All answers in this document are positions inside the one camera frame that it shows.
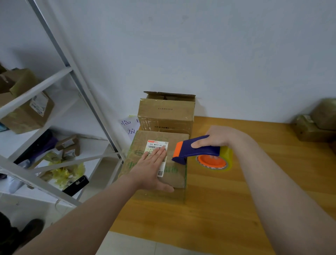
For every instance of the person's left hand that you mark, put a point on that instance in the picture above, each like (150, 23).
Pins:
(148, 172)

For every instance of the person's right hand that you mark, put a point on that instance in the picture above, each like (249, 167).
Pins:
(220, 136)

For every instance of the large green-printed cardboard box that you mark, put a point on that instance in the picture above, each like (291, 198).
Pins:
(134, 157)

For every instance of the blue orange tape dispenser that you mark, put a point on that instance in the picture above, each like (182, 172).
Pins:
(194, 150)

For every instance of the stack of cardboard boxes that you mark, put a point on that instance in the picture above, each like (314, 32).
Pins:
(165, 113)

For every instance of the box barcode label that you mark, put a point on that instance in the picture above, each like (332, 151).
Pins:
(309, 130)

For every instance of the small open-flap cardboard box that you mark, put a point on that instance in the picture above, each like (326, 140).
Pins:
(325, 113)

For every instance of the person's right forearm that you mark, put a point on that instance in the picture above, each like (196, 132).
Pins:
(291, 202)

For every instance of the person's left forearm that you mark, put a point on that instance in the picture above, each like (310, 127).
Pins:
(73, 223)

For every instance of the wooden table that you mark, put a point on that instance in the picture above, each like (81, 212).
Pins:
(283, 173)

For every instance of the black mobile phone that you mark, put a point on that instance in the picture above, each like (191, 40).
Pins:
(76, 186)

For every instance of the yellow plastic bag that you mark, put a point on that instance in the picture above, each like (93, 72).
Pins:
(65, 176)

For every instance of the small open carton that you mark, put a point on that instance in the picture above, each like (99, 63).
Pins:
(68, 146)

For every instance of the dark blue bag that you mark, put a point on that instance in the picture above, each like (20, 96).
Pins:
(36, 147)

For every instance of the large worn shelf carton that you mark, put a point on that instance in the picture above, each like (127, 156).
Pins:
(26, 118)

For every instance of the white plastic bag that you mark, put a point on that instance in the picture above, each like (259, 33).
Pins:
(13, 181)

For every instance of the grey metal shelf rack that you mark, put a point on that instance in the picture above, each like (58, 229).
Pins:
(31, 92)

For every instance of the white paper wall sign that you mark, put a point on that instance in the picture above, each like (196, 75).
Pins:
(130, 127)

